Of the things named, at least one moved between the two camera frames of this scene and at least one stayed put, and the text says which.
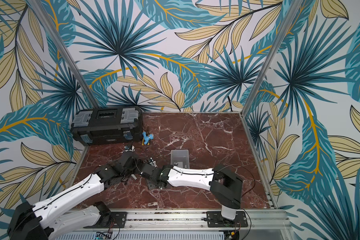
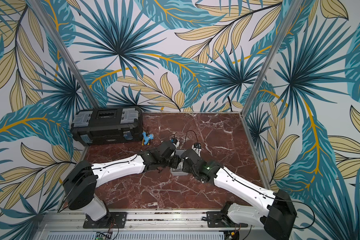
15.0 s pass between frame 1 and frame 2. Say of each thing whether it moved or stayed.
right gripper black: moved
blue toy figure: stayed
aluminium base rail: stayed
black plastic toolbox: stayed
